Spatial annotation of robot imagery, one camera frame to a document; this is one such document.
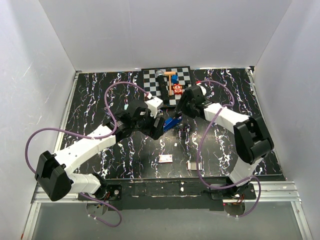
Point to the open staple box tray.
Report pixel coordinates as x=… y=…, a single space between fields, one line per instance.
x=191 y=166

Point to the blue black stapler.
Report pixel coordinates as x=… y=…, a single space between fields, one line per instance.
x=170 y=123

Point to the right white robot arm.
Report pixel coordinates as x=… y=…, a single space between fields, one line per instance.
x=252 y=138

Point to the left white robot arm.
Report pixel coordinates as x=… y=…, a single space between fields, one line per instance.
x=55 y=171

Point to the red white staple box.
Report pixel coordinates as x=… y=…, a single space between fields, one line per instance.
x=165 y=158

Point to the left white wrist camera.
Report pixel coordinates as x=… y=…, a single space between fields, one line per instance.
x=154 y=104

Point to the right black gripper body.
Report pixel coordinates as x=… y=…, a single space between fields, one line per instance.
x=189 y=106

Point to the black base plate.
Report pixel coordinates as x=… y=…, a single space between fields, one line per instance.
x=176 y=194

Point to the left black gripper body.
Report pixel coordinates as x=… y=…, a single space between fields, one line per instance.
x=143 y=126

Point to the blue toy block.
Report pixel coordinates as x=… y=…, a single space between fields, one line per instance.
x=174 y=79

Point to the wooden toy hammer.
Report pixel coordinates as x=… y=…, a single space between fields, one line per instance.
x=169 y=74

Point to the black microphone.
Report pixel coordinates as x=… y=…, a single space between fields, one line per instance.
x=159 y=76

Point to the black white checkerboard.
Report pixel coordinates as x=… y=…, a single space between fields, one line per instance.
x=172 y=85

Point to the red toy figure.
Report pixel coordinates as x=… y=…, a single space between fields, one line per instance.
x=177 y=89

